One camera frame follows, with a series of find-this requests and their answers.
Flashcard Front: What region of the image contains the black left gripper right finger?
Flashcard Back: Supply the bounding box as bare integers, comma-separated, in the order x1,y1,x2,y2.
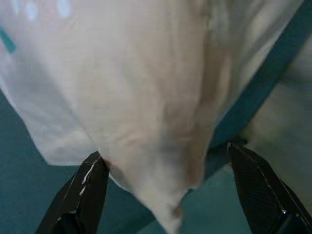
226,141,312,234

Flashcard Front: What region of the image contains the pink dotted pillow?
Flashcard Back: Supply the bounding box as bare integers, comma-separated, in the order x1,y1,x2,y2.
0,0,305,234

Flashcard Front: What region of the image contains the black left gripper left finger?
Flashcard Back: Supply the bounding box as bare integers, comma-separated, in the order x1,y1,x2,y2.
35,150,110,234

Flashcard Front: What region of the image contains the dark grey bed frame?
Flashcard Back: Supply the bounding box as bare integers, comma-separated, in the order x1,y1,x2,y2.
0,0,312,234

